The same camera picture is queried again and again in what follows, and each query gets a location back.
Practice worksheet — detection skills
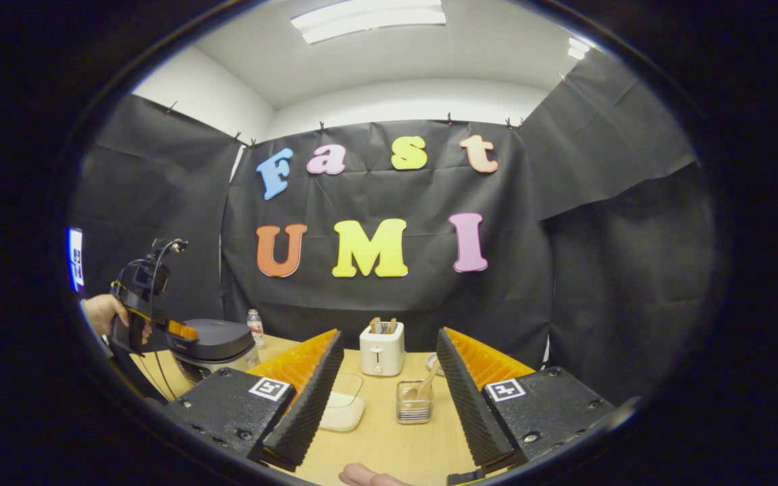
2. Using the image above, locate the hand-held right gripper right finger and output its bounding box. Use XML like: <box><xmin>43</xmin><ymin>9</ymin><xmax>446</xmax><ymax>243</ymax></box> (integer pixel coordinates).
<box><xmin>436</xmin><ymin>327</ymin><xmax>616</xmax><ymax>470</ymax></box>

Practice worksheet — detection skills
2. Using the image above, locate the large ceiling light panel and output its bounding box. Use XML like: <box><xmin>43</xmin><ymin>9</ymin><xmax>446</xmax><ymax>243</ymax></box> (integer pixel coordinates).
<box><xmin>291</xmin><ymin>0</ymin><xmax>447</xmax><ymax>45</ymax></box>

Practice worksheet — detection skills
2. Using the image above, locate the computer monitor screen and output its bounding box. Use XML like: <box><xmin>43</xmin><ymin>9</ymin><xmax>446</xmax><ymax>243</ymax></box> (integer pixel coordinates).
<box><xmin>67</xmin><ymin>228</ymin><xmax>85</xmax><ymax>294</ymax></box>

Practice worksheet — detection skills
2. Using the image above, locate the wooden spoon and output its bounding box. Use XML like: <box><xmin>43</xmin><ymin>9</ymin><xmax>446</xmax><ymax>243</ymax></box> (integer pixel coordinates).
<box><xmin>403</xmin><ymin>360</ymin><xmax>442</xmax><ymax>403</ymax></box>

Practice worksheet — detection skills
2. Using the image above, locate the black backdrop cloth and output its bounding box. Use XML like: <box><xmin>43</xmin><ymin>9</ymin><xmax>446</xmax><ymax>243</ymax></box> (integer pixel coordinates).
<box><xmin>68</xmin><ymin>51</ymin><xmax>717</xmax><ymax>406</ymax></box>

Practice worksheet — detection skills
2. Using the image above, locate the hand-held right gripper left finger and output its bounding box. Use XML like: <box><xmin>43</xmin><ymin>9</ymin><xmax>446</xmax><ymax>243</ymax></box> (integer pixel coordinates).
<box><xmin>163</xmin><ymin>329</ymin><xmax>344</xmax><ymax>473</ymax></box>

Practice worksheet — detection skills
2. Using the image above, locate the clear container of white rice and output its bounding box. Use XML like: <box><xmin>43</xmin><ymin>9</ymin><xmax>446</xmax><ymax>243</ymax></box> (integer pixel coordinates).
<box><xmin>318</xmin><ymin>373</ymin><xmax>366</xmax><ymax>433</ymax></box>

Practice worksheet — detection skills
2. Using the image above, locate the dark grey rice cooker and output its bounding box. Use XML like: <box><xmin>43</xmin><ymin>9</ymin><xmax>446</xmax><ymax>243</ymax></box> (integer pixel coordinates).
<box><xmin>170</xmin><ymin>319</ymin><xmax>259</xmax><ymax>387</ymax></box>

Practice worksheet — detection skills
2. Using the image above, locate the white toaster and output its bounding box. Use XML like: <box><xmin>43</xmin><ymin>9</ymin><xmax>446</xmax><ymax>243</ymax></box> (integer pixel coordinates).
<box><xmin>359</xmin><ymin>317</ymin><xmax>407</xmax><ymax>377</ymax></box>

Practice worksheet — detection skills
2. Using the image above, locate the metal wire chopstick holder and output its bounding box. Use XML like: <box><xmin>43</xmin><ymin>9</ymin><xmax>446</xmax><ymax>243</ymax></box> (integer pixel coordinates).
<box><xmin>396</xmin><ymin>380</ymin><xmax>434</xmax><ymax>425</ymax></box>

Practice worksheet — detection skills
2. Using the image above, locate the black cable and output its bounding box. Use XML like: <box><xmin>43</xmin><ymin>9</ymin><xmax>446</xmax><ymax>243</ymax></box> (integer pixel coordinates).
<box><xmin>134</xmin><ymin>350</ymin><xmax>182</xmax><ymax>403</ymax></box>

